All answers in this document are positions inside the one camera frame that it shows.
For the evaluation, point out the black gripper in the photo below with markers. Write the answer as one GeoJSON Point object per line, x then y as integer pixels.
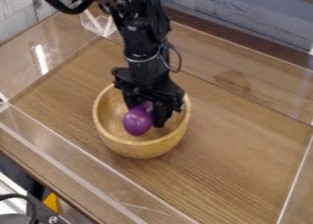
{"type": "Point", "coordinates": [146, 82]}

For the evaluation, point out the purple toy eggplant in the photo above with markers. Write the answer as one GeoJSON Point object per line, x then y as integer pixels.
{"type": "Point", "coordinates": [138, 119]}

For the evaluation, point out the brown wooden bowl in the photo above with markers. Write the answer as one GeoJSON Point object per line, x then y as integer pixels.
{"type": "Point", "coordinates": [154, 143]}

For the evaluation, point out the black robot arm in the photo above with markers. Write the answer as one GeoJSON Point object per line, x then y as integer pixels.
{"type": "Point", "coordinates": [144, 25]}

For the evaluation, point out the yellow black machine base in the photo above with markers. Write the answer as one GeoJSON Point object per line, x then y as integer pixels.
{"type": "Point", "coordinates": [27, 210]}

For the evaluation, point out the clear acrylic tray wall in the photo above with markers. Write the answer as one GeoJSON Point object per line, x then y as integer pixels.
{"type": "Point", "coordinates": [47, 135]}

